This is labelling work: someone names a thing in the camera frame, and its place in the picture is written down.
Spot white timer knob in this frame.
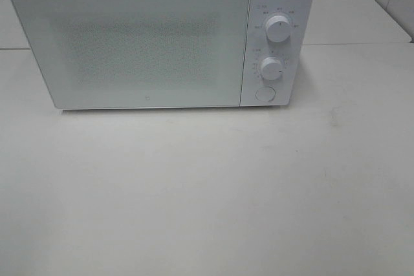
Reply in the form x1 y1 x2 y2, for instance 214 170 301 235
259 57 283 81

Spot white microwave door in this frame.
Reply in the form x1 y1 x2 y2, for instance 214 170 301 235
11 0 250 110

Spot white upper power knob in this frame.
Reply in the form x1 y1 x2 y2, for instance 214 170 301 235
265 13 292 43

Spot white round door button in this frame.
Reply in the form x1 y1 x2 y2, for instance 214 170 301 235
256 87 276 103

